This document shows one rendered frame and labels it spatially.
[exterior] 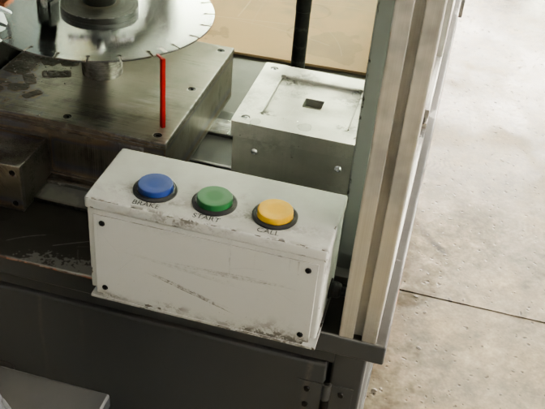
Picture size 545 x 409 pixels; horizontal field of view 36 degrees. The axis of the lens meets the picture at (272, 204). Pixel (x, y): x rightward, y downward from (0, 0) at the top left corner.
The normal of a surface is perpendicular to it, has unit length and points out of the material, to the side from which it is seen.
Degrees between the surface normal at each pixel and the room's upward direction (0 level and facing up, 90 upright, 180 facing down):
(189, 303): 90
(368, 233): 90
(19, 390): 0
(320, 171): 90
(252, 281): 90
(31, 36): 0
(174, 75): 0
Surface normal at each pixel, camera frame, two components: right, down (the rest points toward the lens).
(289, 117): 0.07, -0.81
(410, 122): -0.25, 0.55
